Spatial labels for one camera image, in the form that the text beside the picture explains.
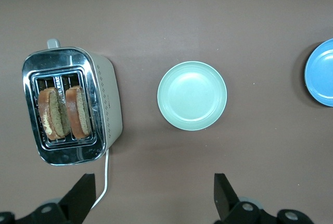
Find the blue round plate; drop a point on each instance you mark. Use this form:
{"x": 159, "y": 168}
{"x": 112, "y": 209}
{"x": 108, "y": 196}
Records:
{"x": 321, "y": 73}

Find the beige chrome toaster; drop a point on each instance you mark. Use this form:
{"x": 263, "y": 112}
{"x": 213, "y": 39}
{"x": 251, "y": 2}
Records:
{"x": 106, "y": 99}

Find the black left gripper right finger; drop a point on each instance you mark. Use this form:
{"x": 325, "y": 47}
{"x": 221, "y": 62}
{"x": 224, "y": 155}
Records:
{"x": 226, "y": 203}

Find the toasted brown bread slice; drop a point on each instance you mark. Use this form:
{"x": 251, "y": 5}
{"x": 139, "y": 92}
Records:
{"x": 75, "y": 114}
{"x": 49, "y": 114}

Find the mint green round plate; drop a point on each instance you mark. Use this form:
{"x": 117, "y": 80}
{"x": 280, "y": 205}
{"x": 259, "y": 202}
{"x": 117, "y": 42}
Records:
{"x": 192, "y": 96}

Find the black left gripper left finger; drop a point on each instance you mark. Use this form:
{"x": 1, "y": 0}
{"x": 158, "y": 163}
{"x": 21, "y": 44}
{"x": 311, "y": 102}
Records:
{"x": 78, "y": 200}

